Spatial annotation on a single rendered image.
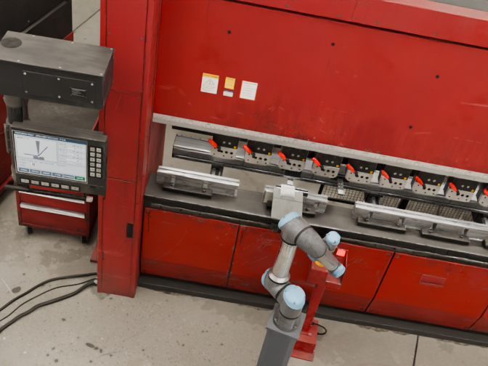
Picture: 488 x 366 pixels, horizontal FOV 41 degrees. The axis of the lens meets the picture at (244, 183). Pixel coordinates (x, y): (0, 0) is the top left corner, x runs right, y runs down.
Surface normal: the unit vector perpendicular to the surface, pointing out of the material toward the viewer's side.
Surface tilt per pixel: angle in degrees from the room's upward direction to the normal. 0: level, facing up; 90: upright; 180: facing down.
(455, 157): 90
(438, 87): 90
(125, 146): 90
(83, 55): 1
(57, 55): 1
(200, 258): 90
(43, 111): 0
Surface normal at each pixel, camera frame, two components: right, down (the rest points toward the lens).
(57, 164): -0.05, 0.66
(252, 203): 0.15, -0.74
